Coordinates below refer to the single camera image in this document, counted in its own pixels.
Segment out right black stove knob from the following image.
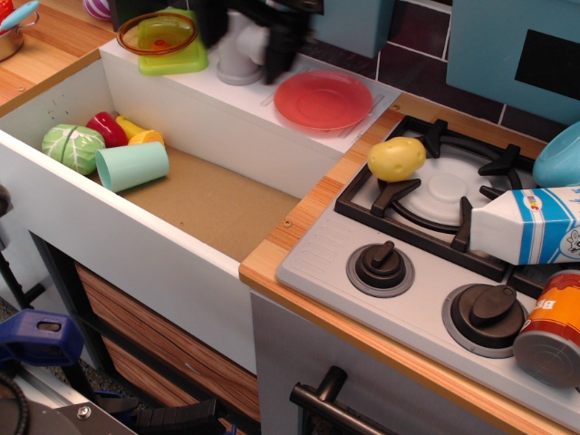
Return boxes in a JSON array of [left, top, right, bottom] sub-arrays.
[[444, 284, 527, 351]]

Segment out orange toy can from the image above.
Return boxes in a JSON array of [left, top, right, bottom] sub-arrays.
[[513, 269, 579, 389]]

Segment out black oven door handle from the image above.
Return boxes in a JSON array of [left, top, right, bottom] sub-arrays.
[[289, 366, 390, 434]]

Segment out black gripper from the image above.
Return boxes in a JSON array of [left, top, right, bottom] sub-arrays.
[[194, 0, 324, 85]]

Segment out black stove grate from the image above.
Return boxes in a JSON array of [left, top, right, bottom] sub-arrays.
[[333, 114, 580, 298]]

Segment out mint green plastic cup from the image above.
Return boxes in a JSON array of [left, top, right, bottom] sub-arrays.
[[95, 141, 169, 192]]

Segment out yellow toy banana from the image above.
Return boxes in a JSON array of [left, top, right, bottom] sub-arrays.
[[115, 115, 145, 140]]

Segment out green toy cabbage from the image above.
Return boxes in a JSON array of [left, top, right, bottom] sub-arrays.
[[42, 124, 105, 175]]

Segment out blue clamp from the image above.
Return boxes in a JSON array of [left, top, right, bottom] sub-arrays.
[[1, 309, 84, 370]]

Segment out red toy pepper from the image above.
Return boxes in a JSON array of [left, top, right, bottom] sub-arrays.
[[86, 111, 129, 148]]

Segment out orange transparent bowl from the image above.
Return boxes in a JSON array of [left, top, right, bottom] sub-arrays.
[[116, 12, 198, 56]]

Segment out yellow toy potato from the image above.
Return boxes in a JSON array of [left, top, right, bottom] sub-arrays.
[[367, 137, 427, 182]]

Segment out white blue milk carton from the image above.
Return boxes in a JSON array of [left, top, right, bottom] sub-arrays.
[[469, 186, 579, 266]]

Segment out orange toy fruit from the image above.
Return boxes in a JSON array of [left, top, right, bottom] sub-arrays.
[[128, 130, 165, 145]]

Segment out pink striped toy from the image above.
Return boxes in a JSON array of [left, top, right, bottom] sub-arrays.
[[82, 0, 111, 21]]

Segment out white toy sink basin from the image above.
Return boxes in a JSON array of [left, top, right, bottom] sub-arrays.
[[1, 41, 399, 371]]

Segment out grey toy faucet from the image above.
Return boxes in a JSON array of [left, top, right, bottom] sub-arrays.
[[217, 10, 269, 86]]

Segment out red plastic plate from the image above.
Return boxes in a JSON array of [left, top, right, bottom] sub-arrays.
[[274, 71, 373, 131]]

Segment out black stove knob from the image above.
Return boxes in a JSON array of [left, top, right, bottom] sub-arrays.
[[444, 284, 527, 351], [354, 241, 407, 290]]

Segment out light blue bowl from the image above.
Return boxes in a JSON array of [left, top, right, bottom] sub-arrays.
[[533, 122, 579, 188]]

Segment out small metal pot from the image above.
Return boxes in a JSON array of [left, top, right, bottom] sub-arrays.
[[1, 11, 40, 62]]

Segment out green plastic container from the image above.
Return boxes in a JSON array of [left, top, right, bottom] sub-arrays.
[[138, 9, 208, 76]]

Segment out left black stove knob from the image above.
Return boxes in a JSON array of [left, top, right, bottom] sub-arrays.
[[354, 241, 407, 290]]

